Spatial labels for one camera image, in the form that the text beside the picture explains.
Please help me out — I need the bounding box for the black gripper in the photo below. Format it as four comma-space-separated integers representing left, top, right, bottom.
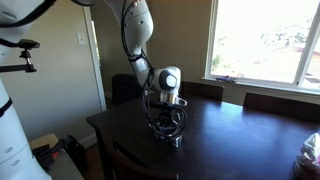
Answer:
151, 101, 182, 134

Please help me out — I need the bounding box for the large steel measuring cup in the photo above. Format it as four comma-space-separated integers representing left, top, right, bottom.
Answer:
164, 133, 183, 148

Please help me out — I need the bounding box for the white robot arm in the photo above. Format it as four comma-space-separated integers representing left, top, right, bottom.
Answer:
0, 0, 187, 180

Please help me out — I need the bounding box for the dark chair far left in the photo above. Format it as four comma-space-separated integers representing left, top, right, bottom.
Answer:
180, 81, 224, 101

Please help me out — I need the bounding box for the dark chair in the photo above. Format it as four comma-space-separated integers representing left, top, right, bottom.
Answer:
243, 92, 320, 123
180, 81, 224, 101

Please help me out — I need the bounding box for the black upholstered chair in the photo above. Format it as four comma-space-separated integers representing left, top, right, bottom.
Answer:
112, 74, 142, 105

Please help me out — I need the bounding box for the dark wooden dining table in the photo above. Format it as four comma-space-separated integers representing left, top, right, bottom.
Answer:
87, 95, 320, 180

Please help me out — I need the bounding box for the rounded wooden chair near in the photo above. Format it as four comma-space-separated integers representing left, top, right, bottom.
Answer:
102, 132, 179, 180

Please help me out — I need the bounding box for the purple item on windowsill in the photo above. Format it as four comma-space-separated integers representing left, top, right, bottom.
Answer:
216, 76, 236, 83

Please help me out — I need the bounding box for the dark chair far right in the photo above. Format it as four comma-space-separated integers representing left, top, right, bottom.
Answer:
243, 92, 320, 123

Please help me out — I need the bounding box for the black toolbox red latch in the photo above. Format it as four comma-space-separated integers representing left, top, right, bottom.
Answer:
31, 134, 90, 174

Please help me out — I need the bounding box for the plastic bag of food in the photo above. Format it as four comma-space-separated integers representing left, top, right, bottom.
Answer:
294, 133, 320, 180

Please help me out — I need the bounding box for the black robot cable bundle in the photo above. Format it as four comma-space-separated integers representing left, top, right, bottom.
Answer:
119, 0, 188, 139

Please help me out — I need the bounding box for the white light switch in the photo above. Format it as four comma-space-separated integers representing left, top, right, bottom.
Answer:
77, 33, 87, 45

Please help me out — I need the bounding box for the black camera on mount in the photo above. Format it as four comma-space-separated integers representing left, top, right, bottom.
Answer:
0, 38, 40, 73

